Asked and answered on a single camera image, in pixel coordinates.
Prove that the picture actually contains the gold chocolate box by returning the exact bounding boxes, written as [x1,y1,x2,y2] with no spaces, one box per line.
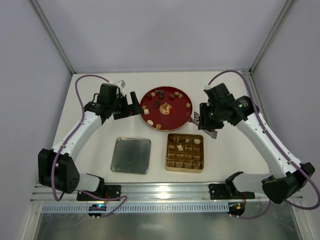
[165,133,205,174]

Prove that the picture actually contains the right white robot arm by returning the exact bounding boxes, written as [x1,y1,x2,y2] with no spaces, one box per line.
[198,83,315,204]

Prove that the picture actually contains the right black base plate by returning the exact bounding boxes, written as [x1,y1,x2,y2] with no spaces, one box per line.
[208,182,256,200]

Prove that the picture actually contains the tan oval chocolate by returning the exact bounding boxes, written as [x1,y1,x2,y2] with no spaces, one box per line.
[194,139,201,145]

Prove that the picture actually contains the aluminium mounting rail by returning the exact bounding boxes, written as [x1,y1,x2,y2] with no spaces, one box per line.
[29,180,305,204]

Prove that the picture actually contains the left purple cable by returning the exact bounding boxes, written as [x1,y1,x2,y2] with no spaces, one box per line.
[51,73,128,218]

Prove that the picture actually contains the white slotted cable duct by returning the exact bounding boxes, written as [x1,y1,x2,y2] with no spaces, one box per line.
[40,201,229,214]

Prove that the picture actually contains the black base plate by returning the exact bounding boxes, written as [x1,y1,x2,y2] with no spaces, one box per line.
[208,182,256,200]
[76,184,122,202]

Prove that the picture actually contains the round red plate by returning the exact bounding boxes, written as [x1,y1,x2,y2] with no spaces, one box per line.
[140,86,193,131]

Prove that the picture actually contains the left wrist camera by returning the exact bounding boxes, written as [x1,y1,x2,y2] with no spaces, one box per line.
[110,80,126,89]

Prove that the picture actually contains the metal tongs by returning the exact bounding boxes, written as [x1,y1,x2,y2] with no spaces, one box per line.
[188,112,218,139]

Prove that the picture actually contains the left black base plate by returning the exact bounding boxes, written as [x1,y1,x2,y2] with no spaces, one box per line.
[76,184,122,202]

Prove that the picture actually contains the silver square box lid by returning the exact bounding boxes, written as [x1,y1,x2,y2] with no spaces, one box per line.
[110,137,152,175]

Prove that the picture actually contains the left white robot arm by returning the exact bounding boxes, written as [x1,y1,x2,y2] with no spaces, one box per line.
[38,82,144,194]

